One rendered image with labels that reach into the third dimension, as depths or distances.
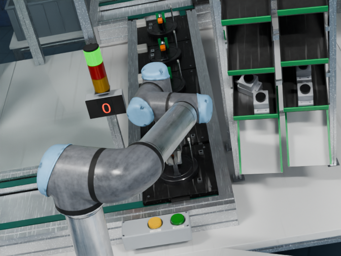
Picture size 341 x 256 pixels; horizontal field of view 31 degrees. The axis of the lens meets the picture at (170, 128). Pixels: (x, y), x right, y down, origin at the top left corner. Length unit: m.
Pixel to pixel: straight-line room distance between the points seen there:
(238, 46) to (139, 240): 0.65
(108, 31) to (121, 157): 1.84
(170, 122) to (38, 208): 0.83
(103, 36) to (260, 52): 1.42
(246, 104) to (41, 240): 0.77
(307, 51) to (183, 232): 0.64
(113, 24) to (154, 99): 1.47
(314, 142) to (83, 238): 0.88
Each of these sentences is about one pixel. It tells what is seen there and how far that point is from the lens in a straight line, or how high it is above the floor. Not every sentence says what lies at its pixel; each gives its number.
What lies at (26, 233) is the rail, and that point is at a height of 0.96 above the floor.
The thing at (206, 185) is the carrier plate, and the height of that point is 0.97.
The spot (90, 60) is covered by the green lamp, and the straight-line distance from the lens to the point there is 1.90.
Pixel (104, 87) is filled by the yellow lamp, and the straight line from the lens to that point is 1.95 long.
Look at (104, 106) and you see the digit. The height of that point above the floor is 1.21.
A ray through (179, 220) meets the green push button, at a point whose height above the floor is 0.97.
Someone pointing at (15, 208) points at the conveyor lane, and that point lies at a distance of 2.18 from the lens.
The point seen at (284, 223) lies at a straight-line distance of 1.97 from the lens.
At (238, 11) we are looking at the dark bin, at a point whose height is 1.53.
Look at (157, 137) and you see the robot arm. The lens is 1.37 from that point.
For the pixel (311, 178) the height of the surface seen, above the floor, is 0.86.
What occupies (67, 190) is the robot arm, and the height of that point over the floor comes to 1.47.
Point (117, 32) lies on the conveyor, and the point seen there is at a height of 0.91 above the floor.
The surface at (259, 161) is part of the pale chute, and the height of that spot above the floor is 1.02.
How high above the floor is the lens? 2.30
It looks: 37 degrees down
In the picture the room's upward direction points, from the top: 12 degrees counter-clockwise
